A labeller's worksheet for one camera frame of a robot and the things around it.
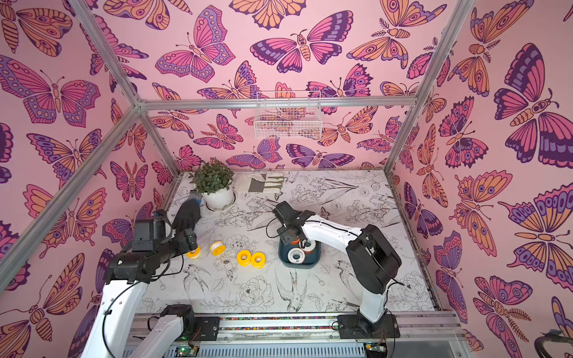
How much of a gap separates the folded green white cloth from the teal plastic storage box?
34 cm

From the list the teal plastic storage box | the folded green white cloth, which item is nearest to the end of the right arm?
the teal plastic storage box

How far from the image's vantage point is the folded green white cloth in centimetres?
115

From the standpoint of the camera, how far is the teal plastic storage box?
0.87 meters

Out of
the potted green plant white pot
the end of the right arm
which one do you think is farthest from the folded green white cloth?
the end of the right arm

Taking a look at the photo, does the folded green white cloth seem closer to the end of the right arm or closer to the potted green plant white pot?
the potted green plant white pot
